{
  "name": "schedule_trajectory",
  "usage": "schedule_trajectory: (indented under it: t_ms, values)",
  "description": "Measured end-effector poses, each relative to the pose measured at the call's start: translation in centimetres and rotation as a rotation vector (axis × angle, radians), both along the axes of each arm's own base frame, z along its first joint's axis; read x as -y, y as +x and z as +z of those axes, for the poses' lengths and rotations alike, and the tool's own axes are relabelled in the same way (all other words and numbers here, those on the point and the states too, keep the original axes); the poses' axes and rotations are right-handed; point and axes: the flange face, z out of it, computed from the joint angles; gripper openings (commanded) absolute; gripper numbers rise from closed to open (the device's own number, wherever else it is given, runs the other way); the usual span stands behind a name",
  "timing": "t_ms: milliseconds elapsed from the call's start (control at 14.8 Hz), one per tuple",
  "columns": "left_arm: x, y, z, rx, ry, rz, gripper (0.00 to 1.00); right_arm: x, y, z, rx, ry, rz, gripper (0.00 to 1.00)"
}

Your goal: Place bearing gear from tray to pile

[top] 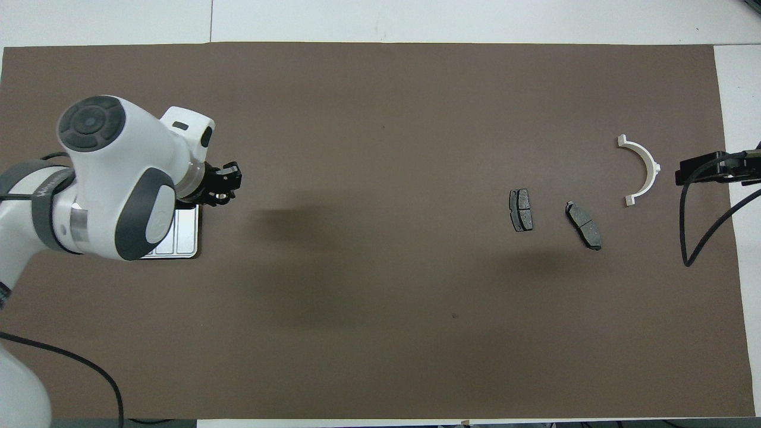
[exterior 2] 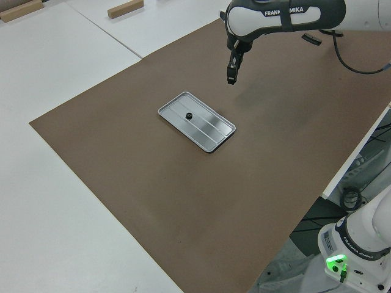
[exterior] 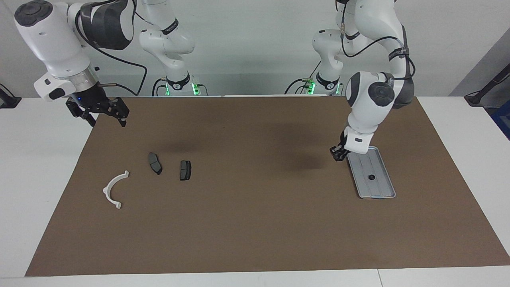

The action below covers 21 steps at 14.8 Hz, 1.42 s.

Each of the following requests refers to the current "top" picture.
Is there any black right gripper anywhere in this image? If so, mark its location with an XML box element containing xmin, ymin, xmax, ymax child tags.
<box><xmin>675</xmin><ymin>143</ymin><xmax>761</xmax><ymax>186</ymax></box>

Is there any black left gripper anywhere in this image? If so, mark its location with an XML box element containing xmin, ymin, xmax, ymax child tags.
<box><xmin>189</xmin><ymin>161</ymin><xmax>243</xmax><ymax>207</ymax></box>

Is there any silver metal tray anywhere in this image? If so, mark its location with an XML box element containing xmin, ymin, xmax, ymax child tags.
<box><xmin>138</xmin><ymin>204</ymin><xmax>202</xmax><ymax>260</ymax></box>

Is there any curved dark grey brake pad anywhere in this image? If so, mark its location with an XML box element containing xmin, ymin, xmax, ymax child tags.
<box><xmin>565</xmin><ymin>201</ymin><xmax>603</xmax><ymax>251</ymax></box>

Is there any brown table mat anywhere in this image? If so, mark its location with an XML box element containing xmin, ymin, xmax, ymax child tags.
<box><xmin>0</xmin><ymin>42</ymin><xmax>756</xmax><ymax>421</ymax></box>

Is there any rectangular dark grey brake pad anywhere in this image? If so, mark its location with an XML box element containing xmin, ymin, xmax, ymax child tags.
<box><xmin>509</xmin><ymin>188</ymin><xmax>534</xmax><ymax>232</ymax></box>

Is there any white curved plastic bracket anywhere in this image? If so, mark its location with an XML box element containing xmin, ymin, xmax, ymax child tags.
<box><xmin>618</xmin><ymin>135</ymin><xmax>662</xmax><ymax>207</ymax></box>

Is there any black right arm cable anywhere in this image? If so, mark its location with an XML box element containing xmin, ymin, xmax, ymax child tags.
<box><xmin>680</xmin><ymin>143</ymin><xmax>761</xmax><ymax>267</ymax></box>

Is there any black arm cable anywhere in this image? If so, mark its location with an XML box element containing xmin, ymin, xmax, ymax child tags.
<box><xmin>680</xmin><ymin>143</ymin><xmax>761</xmax><ymax>267</ymax></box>
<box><xmin>0</xmin><ymin>332</ymin><xmax>125</xmax><ymax>428</ymax></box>

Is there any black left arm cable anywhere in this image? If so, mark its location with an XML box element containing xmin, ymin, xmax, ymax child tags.
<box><xmin>0</xmin><ymin>332</ymin><xmax>125</xmax><ymax>428</ymax></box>

